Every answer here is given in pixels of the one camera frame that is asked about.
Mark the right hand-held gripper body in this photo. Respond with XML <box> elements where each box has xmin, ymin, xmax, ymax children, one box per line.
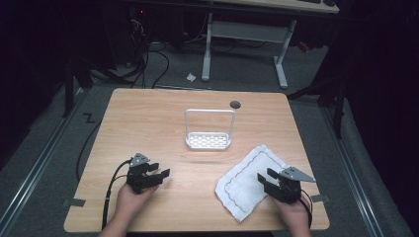
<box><xmin>267</xmin><ymin>166</ymin><xmax>317</xmax><ymax>204</ymax></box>

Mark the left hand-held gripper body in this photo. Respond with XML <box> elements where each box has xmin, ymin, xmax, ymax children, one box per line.
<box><xmin>126</xmin><ymin>152</ymin><xmax>165</xmax><ymax>195</ymax></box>

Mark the white cloth with red stitching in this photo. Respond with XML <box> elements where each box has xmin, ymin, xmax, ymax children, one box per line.
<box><xmin>214</xmin><ymin>143</ymin><xmax>291</xmax><ymax>223</ymax></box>

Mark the white towel rack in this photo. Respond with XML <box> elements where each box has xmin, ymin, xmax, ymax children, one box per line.
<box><xmin>184</xmin><ymin>108</ymin><xmax>237</xmax><ymax>151</ymax></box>

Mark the person's left hand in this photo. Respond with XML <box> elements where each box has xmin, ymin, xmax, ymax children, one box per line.
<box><xmin>113</xmin><ymin>182</ymin><xmax>160</xmax><ymax>222</ymax></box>

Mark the person's right hand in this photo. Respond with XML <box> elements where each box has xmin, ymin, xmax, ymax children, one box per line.
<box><xmin>268</xmin><ymin>194</ymin><xmax>312</xmax><ymax>233</ymax></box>

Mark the black metal stand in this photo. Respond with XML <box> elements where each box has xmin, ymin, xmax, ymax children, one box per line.
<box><xmin>61</xmin><ymin>48</ymin><xmax>132</xmax><ymax>119</ymax></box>
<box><xmin>287</xmin><ymin>48</ymin><xmax>350</xmax><ymax>140</ymax></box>

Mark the white-legged desk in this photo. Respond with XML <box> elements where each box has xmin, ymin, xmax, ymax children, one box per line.
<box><xmin>201</xmin><ymin>0</ymin><xmax>341</xmax><ymax>90</ymax></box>

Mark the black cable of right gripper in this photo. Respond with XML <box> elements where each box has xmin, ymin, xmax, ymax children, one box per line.
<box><xmin>297</xmin><ymin>189</ymin><xmax>314</xmax><ymax>229</ymax></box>

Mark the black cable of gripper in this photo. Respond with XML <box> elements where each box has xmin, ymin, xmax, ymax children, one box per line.
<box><xmin>297</xmin><ymin>189</ymin><xmax>314</xmax><ymax>229</ymax></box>
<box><xmin>101</xmin><ymin>158</ymin><xmax>133</xmax><ymax>231</ymax></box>

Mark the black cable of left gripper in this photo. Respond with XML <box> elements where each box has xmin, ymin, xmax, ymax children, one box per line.
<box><xmin>101</xmin><ymin>158</ymin><xmax>133</xmax><ymax>231</ymax></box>

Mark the black floor cable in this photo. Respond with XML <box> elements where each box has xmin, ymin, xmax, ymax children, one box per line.
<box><xmin>75</xmin><ymin>119</ymin><xmax>103</xmax><ymax>183</ymax></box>

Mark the metal floor rail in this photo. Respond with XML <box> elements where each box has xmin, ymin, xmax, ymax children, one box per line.
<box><xmin>0</xmin><ymin>88</ymin><xmax>87</xmax><ymax>236</ymax></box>
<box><xmin>320</xmin><ymin>106</ymin><xmax>386</xmax><ymax>237</ymax></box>

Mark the black cable bundle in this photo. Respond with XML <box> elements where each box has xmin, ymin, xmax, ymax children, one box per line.
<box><xmin>126</xmin><ymin>18</ymin><xmax>171</xmax><ymax>89</ymax></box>

